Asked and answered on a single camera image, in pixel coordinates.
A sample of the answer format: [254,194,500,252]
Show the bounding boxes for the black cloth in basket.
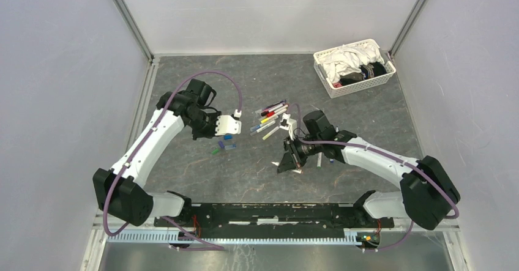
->
[339,62,386,86]

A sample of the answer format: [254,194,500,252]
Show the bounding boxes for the white cloth in basket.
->
[318,43,385,84]

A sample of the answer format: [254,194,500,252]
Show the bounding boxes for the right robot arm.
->
[277,110,461,230]

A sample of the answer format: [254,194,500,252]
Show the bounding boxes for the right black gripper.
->
[277,134,323,173]

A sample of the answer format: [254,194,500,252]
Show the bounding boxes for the white slotted cable duct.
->
[107,230,361,246]

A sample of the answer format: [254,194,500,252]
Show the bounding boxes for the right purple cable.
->
[285,103,461,251]

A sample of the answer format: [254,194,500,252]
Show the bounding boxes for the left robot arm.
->
[92,79,221,227]

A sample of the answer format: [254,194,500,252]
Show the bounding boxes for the black cap marker pen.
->
[255,100,286,116]

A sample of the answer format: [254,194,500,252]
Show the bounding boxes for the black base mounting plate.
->
[173,203,394,239]

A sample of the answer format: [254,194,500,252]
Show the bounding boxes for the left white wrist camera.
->
[215,110,242,136]

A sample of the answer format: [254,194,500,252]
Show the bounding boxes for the clear blue pen cap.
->
[223,144,236,150]

